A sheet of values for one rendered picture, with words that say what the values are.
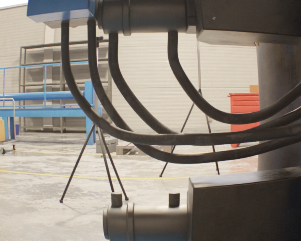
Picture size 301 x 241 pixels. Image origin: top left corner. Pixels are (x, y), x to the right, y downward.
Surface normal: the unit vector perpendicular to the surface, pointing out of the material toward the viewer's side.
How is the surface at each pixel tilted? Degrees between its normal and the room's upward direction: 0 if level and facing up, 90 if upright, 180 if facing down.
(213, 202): 90
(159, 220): 64
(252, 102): 90
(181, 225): 79
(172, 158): 87
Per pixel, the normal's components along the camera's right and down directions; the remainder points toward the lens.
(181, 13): 0.00, 0.33
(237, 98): -0.35, 0.01
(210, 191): -0.01, 0.00
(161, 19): 0.00, 0.56
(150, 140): -0.56, 0.08
